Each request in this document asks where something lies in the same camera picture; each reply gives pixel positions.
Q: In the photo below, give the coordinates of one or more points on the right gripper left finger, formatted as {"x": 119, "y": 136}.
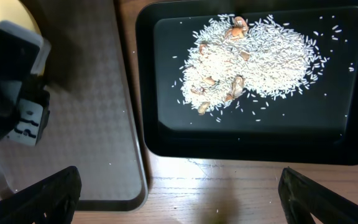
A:
{"x": 52, "y": 200}

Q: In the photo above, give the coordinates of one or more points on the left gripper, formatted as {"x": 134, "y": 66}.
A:
{"x": 24, "y": 101}

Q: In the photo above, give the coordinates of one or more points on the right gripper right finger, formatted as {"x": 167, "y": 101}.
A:
{"x": 303, "y": 200}

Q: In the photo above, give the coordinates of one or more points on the yellow round plate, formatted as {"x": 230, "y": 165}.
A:
{"x": 16, "y": 12}

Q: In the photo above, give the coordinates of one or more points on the food scraps pile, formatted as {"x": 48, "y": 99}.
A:
{"x": 232, "y": 57}

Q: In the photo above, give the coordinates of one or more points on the black waste tray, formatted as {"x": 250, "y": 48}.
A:
{"x": 318, "y": 125}

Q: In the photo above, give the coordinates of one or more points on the dark brown serving tray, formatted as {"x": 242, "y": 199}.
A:
{"x": 91, "y": 125}

